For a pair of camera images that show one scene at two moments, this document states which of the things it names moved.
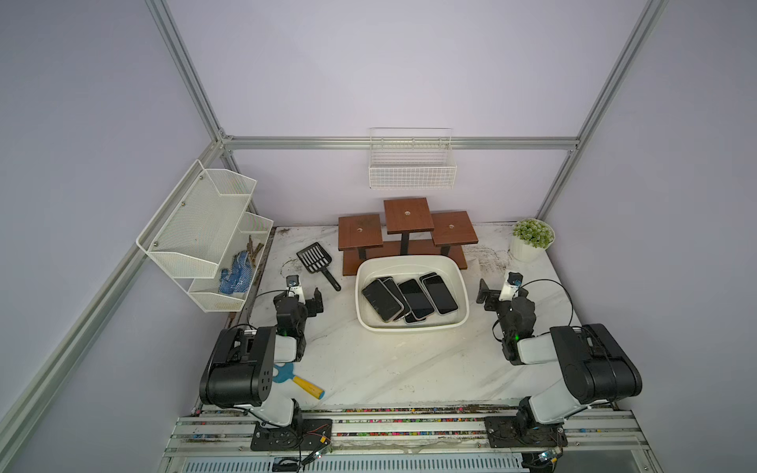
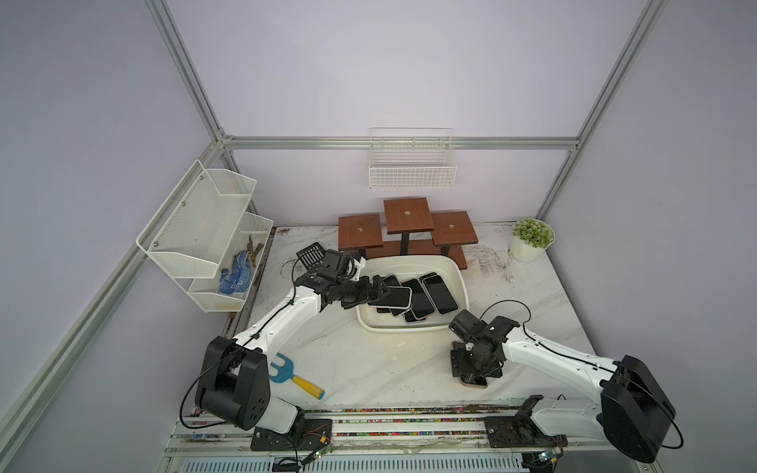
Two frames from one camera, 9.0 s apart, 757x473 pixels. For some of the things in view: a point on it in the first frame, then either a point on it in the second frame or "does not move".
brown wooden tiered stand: x=441 y=235 does not move
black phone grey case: x=438 y=293 does not move
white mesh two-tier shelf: x=206 y=222 does not move
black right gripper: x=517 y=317 -> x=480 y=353
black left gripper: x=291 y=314 -> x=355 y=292
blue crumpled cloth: x=238 y=279 does not move
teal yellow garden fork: x=285 y=373 does not move
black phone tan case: x=383 y=301 -> x=474 y=381
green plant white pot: x=530 y=238 does not move
